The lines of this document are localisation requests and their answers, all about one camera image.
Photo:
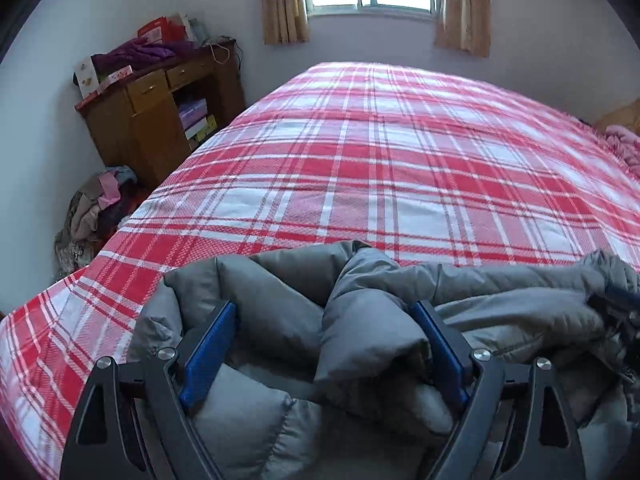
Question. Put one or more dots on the purple box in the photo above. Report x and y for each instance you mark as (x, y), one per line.
(192, 112)

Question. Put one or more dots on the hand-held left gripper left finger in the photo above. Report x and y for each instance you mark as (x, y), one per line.
(207, 360)

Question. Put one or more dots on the white picture box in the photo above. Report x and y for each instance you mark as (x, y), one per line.
(86, 77)

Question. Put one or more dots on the pink quilt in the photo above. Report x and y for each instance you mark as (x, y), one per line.
(627, 147)

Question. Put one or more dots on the pile of clothes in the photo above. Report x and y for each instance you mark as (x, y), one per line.
(90, 215)

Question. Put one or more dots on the grey puffer jacket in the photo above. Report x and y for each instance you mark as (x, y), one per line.
(370, 320)

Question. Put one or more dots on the red plaid bed sheet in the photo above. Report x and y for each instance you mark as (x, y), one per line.
(375, 160)

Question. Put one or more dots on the beige patterned curtain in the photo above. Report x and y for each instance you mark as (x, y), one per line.
(282, 5)
(465, 10)

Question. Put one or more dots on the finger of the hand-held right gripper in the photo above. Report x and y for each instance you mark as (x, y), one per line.
(612, 305)

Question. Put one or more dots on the wooden desk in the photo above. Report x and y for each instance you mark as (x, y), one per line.
(150, 130)

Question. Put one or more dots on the yellow green box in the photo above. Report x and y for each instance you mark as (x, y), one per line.
(202, 130)

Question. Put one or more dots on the purple jacket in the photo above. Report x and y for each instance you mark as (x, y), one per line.
(140, 52)

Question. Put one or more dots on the wooden headboard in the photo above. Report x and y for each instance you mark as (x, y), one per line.
(622, 117)

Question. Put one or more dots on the pink flat box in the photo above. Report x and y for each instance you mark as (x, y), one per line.
(116, 75)

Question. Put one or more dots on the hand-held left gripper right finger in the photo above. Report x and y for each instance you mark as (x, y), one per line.
(442, 355)

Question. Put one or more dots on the red box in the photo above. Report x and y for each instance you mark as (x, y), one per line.
(160, 30)

